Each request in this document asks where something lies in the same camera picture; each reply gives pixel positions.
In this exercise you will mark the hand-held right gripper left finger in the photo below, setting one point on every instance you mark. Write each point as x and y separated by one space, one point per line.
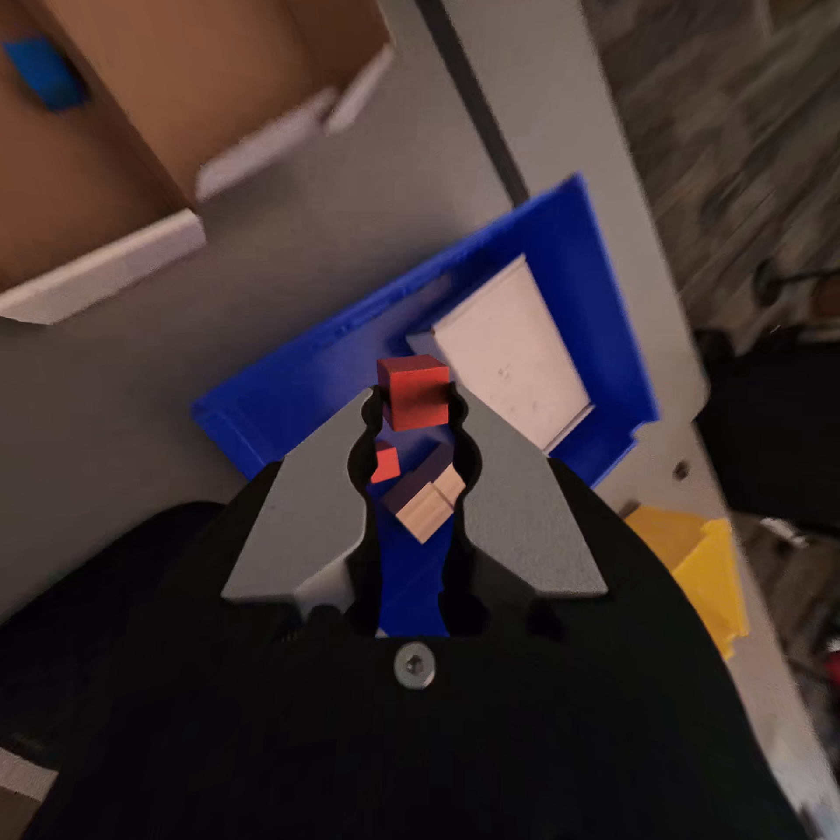
295 531

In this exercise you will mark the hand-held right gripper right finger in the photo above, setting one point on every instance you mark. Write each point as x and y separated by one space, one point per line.
525 531

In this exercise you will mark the blue plastic bin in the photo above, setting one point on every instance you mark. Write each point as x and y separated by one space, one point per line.
295 394

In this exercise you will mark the red cube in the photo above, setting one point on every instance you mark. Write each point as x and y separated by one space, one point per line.
387 463
417 394

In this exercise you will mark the yellow plastic bin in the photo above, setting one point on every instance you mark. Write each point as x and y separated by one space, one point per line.
702 577

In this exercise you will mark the white cardboard mailer box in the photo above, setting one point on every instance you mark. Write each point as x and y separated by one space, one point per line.
164 98
505 354

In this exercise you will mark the blue cube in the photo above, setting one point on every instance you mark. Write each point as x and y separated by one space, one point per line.
46 72

